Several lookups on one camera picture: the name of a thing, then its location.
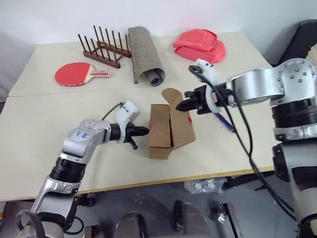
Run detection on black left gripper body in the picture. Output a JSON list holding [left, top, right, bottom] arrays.
[[123, 124, 139, 150]]

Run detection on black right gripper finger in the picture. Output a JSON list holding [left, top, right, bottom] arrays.
[[175, 96, 198, 108], [175, 103, 199, 113]]

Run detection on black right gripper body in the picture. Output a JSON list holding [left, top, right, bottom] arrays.
[[184, 85, 214, 115]]

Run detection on brown cardboard box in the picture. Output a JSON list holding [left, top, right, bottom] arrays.
[[148, 88, 196, 160]]

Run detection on blue pen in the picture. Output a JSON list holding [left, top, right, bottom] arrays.
[[213, 112, 236, 133]]

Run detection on small dark floor box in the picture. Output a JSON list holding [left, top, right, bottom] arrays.
[[84, 224, 100, 238]]

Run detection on folded red cloth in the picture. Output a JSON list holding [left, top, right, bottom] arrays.
[[172, 29, 227, 63]]

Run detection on rolled grey speckled mat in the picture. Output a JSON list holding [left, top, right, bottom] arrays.
[[128, 26, 165, 87]]

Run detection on dark wooden peg rack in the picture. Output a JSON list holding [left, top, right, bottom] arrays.
[[77, 24, 132, 69]]

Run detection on clear plastic bag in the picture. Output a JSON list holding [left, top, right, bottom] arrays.
[[183, 177, 228, 194]]

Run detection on black table leg with caster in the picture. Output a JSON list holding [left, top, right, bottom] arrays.
[[74, 193, 96, 207]]

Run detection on red table tennis paddle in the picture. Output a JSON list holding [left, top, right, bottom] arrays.
[[54, 62, 110, 87]]

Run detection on dark rounded shape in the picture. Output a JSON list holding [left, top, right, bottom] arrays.
[[172, 200, 211, 238], [114, 211, 147, 238]]

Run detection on black chair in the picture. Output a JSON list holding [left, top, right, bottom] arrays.
[[271, 19, 317, 67]]

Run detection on person in beige clothing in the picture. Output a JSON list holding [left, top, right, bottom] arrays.
[[307, 42, 317, 60]]

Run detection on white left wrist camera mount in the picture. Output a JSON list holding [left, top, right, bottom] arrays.
[[115, 100, 141, 143]]

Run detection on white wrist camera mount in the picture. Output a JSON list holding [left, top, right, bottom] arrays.
[[195, 59, 225, 111], [115, 100, 141, 143]]

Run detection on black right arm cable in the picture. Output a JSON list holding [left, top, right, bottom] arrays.
[[188, 64, 298, 221]]

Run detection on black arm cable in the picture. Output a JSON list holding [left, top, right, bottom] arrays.
[[188, 64, 298, 221], [102, 101, 124, 120]]

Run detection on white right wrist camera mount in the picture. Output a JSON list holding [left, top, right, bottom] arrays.
[[195, 59, 225, 111]]

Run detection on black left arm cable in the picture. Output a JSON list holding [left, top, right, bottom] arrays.
[[102, 101, 124, 120]]

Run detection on black metal frame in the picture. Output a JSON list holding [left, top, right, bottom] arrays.
[[216, 202, 240, 238]]

